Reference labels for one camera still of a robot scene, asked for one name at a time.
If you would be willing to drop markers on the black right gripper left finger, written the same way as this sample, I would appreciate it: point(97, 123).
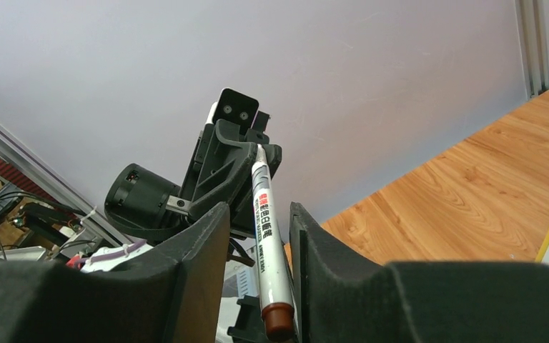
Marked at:
point(171, 293)

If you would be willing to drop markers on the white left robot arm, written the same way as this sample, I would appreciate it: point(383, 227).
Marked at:
point(145, 205)

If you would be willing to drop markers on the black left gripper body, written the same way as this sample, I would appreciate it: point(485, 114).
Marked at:
point(208, 170)

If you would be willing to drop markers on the aluminium corner frame post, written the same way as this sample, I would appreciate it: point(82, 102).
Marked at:
point(533, 46)

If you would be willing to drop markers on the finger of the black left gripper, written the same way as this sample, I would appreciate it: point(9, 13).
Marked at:
point(239, 152)
point(252, 208)

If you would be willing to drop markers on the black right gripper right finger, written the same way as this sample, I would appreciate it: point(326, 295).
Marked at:
point(341, 296)

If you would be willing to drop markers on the white marker pen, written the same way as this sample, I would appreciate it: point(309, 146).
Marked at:
point(275, 294)

